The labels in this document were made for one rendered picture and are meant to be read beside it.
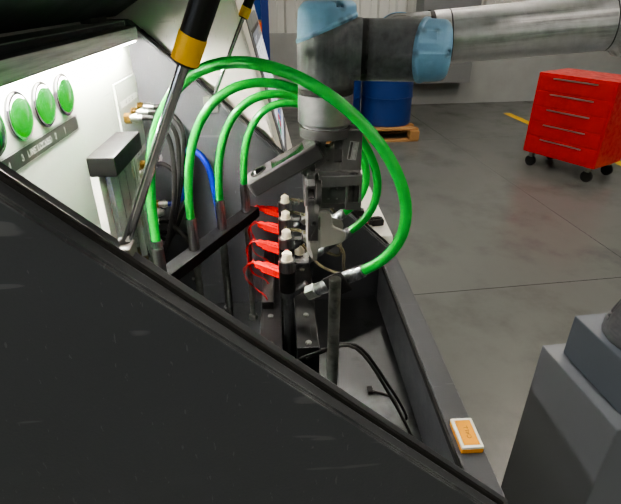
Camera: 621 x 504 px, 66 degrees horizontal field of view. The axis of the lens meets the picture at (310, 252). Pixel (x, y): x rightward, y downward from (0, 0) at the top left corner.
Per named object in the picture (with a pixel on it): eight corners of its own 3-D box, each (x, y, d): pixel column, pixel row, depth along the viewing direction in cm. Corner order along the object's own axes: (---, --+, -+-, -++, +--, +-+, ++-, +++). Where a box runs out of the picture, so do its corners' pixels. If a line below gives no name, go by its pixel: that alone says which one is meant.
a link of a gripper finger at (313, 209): (318, 245, 70) (319, 188, 66) (308, 245, 70) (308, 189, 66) (316, 231, 75) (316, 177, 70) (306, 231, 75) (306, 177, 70)
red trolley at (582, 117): (518, 164, 471) (538, 71, 430) (546, 156, 493) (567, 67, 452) (588, 185, 420) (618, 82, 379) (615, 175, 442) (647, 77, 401)
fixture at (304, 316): (319, 412, 86) (319, 345, 79) (263, 414, 86) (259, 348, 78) (308, 304, 116) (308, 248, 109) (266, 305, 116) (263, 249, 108)
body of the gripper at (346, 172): (360, 215, 69) (365, 131, 64) (301, 216, 69) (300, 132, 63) (353, 195, 76) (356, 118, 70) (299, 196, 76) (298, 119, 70)
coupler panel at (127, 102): (160, 249, 94) (132, 84, 79) (143, 250, 94) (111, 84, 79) (173, 221, 105) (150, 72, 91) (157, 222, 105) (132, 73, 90)
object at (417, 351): (484, 570, 66) (506, 497, 59) (453, 572, 66) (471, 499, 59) (391, 309, 121) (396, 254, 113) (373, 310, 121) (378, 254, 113)
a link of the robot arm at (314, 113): (298, 98, 61) (296, 87, 68) (299, 134, 63) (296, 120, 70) (357, 98, 61) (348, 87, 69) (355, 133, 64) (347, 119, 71)
